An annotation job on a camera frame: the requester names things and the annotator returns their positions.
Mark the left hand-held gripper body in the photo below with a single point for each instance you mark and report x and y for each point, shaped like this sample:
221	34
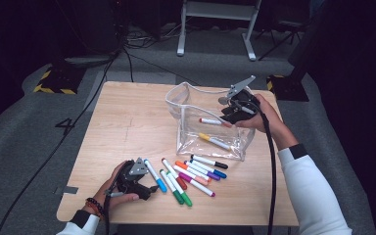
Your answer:
130	178

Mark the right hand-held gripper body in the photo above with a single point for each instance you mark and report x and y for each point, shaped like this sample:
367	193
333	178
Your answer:
246	104

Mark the light green cap marker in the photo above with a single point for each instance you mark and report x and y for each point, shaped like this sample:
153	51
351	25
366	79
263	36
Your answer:
186	199

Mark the magenta cap marker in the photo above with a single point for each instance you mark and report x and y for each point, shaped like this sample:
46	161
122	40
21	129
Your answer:
185	178

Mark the orange cap marker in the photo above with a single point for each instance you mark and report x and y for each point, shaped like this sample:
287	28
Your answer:
180	164

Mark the clear pouch with white trim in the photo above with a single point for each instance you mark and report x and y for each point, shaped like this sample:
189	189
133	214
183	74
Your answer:
192	147

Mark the dark blue cap marker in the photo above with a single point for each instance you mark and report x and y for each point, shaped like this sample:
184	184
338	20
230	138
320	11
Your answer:
221	174

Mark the salmon pink cap marker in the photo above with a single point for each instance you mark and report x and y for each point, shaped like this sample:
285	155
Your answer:
202	180

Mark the person's right hand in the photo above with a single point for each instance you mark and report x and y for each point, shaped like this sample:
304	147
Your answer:
269	117

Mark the person's left hand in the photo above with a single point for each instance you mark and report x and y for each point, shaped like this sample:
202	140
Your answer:
106	197

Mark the round gray disc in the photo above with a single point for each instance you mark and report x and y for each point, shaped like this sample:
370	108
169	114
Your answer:
222	101

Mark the light blue cap marker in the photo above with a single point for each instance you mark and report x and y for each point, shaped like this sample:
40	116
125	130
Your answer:
161	186

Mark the black yellow striped floor plate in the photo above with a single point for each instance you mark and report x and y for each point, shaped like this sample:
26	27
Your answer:
289	89
58	81

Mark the gray tape piece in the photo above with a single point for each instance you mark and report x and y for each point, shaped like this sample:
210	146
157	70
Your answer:
68	190

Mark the black tripod stand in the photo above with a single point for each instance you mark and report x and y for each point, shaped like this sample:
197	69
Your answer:
289	24

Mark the white metal stand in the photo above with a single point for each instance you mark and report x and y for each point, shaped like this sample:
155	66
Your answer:
220	9

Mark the black equipment case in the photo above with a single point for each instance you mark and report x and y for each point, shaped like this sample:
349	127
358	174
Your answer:
101	26

